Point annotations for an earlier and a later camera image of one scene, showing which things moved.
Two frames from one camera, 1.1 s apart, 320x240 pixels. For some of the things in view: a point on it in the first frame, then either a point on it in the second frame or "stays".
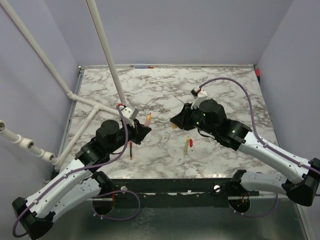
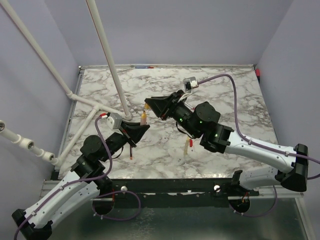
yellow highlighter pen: (186, 145) stays
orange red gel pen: (131, 150) stays
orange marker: (148, 120) -> (143, 120)
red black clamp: (258, 73) stays
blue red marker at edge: (144, 67) stays
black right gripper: (182, 119) -> (163, 106)
